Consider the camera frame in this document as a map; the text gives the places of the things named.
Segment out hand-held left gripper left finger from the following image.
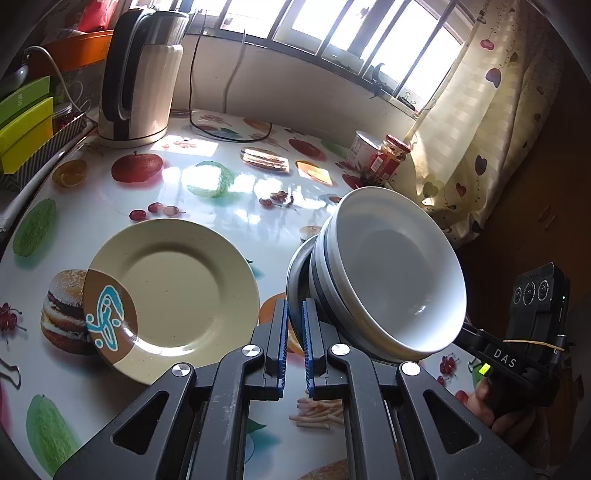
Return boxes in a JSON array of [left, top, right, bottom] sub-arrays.
[[53, 299, 289, 480]]

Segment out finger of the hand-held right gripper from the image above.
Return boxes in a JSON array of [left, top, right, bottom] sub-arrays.
[[457, 320, 490, 352]]

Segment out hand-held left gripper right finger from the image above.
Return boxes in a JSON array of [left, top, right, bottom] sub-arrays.
[[301, 298, 539, 480]]

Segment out stainless steel bowl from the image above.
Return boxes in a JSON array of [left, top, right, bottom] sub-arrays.
[[286, 237, 402, 366]]

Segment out small white blue-striped bowl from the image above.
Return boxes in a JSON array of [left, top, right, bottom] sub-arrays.
[[330, 186, 467, 356]]

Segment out cream plate with brown patch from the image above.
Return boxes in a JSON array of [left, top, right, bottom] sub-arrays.
[[83, 219, 260, 386]]

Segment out person's right hand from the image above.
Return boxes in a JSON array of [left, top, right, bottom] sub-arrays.
[[466, 378, 541, 437]]

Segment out cream curtain with heart print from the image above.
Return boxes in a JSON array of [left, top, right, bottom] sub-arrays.
[[406, 0, 568, 245]]

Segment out glass jar with red label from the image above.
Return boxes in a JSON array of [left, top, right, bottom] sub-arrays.
[[367, 134, 411, 188]]

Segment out white plastic cup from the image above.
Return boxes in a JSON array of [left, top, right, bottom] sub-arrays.
[[345, 130, 384, 172]]

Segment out black binder clip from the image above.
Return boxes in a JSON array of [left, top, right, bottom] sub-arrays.
[[397, 90, 423, 114]]

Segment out window with metal bars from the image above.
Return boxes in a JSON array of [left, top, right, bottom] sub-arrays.
[[185, 0, 481, 116]]

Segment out white and steel electric kettle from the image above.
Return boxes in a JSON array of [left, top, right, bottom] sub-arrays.
[[97, 7, 190, 148]]

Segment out small clear jar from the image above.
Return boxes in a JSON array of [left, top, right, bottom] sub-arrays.
[[53, 102, 77, 134]]

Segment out lime green box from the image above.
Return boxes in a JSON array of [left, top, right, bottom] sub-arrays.
[[0, 98, 55, 175]]

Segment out dark green box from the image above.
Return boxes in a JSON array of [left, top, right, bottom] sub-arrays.
[[0, 76, 51, 127]]

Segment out orange box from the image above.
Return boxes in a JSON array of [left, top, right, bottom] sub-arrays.
[[41, 30, 116, 72]]

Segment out grey plastic gadget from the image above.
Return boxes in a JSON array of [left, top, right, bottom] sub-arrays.
[[0, 65, 31, 93]]

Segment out red plastic bag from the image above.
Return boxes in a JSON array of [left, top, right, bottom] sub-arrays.
[[76, 0, 123, 33]]

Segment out grey cable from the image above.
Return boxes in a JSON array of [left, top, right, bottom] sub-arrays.
[[222, 28, 247, 114]]

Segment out black power cable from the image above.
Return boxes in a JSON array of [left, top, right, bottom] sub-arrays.
[[187, 14, 273, 144]]

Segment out white cable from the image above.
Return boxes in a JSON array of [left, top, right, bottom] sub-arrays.
[[23, 46, 88, 114]]

